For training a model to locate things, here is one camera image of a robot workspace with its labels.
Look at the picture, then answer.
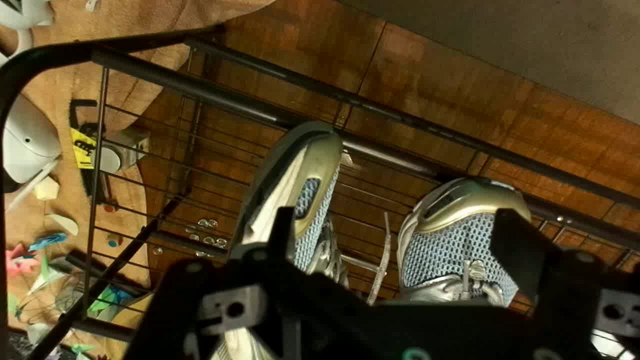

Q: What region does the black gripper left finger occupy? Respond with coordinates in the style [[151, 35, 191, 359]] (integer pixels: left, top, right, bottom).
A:
[[123, 205, 308, 360]]

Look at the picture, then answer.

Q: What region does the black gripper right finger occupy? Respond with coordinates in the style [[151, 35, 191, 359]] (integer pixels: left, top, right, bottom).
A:
[[489, 208, 640, 360]]

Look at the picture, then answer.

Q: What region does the grey blue mesh sneaker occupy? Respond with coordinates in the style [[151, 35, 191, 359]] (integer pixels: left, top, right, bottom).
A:
[[209, 120, 348, 360], [396, 176, 535, 311]]

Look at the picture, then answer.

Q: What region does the black metal shoe rack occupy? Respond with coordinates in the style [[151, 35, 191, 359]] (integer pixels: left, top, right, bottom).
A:
[[0, 26, 640, 360]]

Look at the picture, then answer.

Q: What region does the small white round object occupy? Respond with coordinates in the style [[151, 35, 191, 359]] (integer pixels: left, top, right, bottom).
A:
[[98, 132, 145, 176]]

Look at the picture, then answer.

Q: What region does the green origami figure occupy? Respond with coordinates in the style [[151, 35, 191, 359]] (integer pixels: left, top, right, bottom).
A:
[[86, 287, 135, 322]]

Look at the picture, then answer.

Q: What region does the yellow black hand tool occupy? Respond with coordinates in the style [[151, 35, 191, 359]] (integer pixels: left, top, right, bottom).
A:
[[68, 99, 112, 198]]

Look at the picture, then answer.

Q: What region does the blue origami figure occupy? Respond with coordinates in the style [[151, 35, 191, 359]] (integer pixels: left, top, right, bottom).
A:
[[26, 231, 70, 254]]

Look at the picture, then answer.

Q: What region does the large tan curved wooden board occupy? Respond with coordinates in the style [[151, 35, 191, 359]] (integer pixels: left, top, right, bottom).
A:
[[0, 0, 275, 357]]

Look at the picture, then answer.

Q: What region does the pink origami figure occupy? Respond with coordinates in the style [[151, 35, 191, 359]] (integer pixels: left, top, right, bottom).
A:
[[4, 243, 37, 278]]

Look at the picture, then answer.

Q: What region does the white rounded plastic object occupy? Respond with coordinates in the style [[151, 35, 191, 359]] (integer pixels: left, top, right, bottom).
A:
[[2, 93, 64, 188]]

